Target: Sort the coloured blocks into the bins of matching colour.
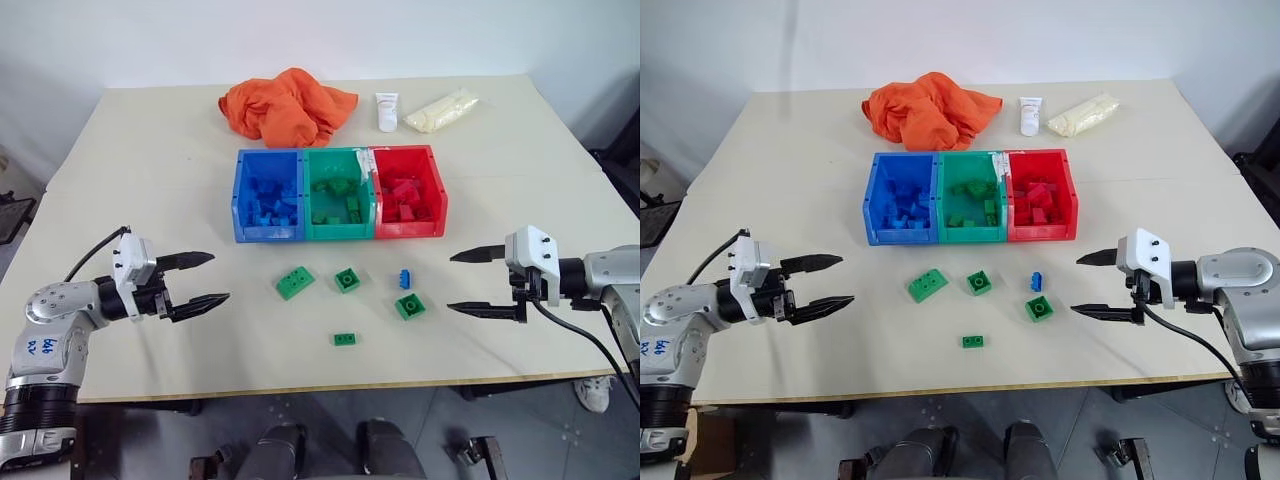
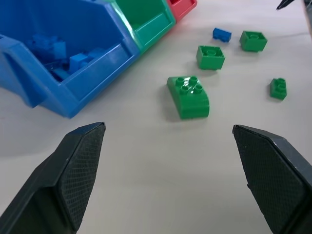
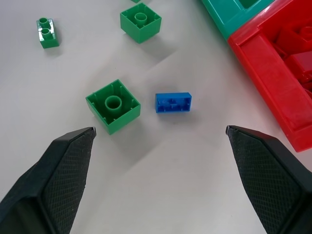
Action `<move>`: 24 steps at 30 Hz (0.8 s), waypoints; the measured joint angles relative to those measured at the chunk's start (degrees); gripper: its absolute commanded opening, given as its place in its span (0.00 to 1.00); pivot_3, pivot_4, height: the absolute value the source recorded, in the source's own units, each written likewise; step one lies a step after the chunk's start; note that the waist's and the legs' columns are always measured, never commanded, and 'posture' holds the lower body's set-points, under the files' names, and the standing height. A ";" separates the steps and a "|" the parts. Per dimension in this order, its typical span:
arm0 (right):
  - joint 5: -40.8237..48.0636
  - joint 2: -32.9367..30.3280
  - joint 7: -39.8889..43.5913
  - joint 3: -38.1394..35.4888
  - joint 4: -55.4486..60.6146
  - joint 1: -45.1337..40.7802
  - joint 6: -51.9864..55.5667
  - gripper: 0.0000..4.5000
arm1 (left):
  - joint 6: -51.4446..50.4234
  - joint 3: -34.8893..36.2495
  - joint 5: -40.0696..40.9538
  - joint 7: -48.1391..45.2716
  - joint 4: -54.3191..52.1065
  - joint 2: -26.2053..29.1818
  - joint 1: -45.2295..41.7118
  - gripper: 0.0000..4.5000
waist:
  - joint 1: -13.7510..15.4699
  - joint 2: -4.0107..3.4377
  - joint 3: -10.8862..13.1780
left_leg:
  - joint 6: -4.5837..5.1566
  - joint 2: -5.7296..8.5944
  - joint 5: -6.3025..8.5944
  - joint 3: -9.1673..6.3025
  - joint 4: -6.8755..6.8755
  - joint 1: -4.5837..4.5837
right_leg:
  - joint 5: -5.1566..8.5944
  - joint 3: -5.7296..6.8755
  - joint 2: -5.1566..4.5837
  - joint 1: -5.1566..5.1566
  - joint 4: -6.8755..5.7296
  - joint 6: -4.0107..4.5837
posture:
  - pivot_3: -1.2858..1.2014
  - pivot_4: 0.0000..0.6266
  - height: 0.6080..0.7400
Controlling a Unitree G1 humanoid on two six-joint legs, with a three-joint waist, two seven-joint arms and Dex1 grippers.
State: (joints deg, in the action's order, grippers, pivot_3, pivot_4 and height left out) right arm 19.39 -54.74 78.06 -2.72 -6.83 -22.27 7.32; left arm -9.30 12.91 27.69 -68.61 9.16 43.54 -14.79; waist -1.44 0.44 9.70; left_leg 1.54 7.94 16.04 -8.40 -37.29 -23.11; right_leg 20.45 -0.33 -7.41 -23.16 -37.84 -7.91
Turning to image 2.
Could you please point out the red plastic storage bin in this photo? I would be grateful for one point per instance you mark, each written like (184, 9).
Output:
(182, 8)

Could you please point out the blue plastic storage bin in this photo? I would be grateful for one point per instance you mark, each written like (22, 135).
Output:
(73, 56)

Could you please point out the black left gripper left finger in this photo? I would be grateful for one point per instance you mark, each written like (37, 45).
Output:
(61, 175)

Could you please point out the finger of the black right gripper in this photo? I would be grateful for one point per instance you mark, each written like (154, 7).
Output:
(275, 180)

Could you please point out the small green toy brick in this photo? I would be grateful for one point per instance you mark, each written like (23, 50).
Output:
(278, 89)

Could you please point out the green plastic storage bin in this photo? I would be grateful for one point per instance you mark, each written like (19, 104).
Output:
(148, 22)

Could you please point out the green square toy brick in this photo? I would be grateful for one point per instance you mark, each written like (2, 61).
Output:
(253, 41)
(210, 58)

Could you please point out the small blue toy brick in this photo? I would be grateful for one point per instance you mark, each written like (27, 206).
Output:
(221, 34)

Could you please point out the green curved toy brick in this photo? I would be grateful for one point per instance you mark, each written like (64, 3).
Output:
(191, 97)

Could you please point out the black pointed left gripper right finger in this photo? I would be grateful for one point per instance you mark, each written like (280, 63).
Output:
(284, 3)

